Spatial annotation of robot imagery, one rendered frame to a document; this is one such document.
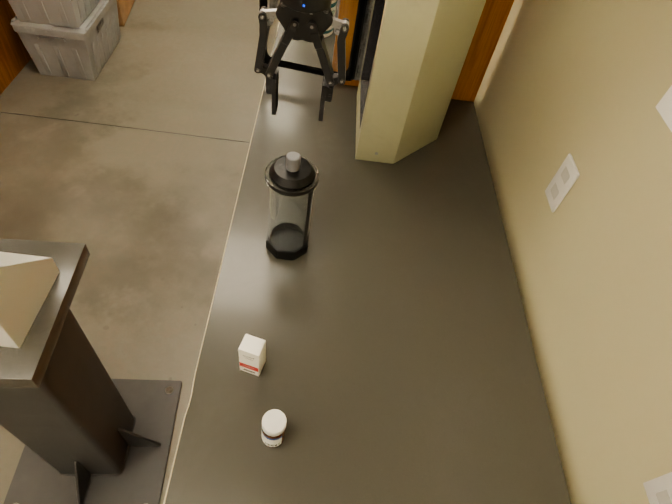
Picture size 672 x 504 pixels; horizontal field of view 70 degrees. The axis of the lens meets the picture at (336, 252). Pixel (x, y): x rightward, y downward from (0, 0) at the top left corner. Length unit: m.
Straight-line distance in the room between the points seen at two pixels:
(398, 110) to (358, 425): 0.77
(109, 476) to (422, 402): 1.24
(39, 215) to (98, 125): 0.70
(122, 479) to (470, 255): 1.36
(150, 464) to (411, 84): 1.48
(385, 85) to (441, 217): 0.36
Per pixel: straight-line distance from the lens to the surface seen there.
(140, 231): 2.46
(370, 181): 1.32
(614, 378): 0.97
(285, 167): 0.96
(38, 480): 2.00
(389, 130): 1.32
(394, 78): 1.23
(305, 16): 0.78
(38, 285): 1.10
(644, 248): 0.93
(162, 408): 1.96
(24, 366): 1.07
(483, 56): 1.67
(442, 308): 1.10
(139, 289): 2.25
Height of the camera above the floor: 1.82
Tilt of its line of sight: 51 degrees down
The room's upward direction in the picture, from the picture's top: 11 degrees clockwise
